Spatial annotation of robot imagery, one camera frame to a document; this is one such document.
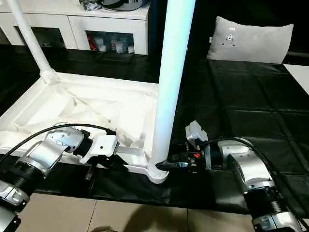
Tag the black work mat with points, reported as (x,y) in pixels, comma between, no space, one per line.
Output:
(251,96)

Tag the white glass-door cabinet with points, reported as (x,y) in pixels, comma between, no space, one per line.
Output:
(72,24)

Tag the grey cushion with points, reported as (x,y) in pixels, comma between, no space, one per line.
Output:
(251,41)

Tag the white plastic table top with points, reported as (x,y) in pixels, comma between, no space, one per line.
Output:
(96,101)

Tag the white flat board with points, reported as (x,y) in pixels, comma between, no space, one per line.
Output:
(300,77)

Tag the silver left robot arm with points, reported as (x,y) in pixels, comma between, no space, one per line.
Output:
(53,145)

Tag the black sofa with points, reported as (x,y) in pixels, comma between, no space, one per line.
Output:
(203,24)

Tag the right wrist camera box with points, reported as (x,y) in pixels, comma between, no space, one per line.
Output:
(195,131)

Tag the white plastic table leg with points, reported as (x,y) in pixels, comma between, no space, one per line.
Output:
(174,58)
(29,38)

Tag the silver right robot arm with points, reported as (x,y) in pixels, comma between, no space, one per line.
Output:
(246,164)

